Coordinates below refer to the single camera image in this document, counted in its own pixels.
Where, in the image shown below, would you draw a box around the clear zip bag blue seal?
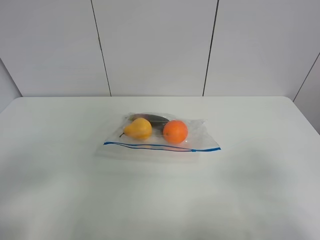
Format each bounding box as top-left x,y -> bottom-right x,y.
95,112 -> 221,162

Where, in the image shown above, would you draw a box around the dark purple eggplant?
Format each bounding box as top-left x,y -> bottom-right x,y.
128,113 -> 169,132

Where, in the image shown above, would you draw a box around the orange fruit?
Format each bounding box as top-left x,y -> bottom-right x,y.
163,120 -> 189,144

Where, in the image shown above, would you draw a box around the yellow pear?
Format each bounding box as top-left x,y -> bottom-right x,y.
120,117 -> 153,140

